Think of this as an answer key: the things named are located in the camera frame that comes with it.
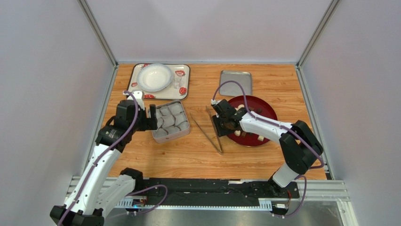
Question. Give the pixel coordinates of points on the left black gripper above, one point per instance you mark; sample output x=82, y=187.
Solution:
x=149, y=123

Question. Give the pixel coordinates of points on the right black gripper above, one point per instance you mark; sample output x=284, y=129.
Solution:
x=221, y=124

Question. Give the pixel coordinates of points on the metal tongs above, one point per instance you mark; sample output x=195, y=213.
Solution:
x=202, y=119

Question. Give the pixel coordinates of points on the red round plate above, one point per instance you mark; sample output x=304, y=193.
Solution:
x=260, y=107

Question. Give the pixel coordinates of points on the square chocolate tin box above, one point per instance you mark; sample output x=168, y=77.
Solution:
x=172, y=122

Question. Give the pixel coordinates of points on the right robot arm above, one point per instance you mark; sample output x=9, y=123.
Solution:
x=300, y=147

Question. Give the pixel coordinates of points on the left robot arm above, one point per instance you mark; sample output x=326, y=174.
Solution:
x=87, y=205

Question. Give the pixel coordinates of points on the white oval chocolate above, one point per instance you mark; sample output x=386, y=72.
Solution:
x=240, y=107

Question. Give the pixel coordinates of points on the strawberry pattern square tray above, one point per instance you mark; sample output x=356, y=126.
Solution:
x=169, y=93

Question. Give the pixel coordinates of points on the white ceramic bowl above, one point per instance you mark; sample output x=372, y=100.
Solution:
x=154, y=77

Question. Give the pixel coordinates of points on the silver tin lid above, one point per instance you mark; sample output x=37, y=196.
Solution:
x=237, y=79

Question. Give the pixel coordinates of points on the small clear glass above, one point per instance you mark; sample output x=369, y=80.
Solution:
x=177, y=82

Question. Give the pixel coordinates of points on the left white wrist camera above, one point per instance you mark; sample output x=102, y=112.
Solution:
x=136, y=95

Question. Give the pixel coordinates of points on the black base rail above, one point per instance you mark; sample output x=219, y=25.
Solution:
x=215, y=194

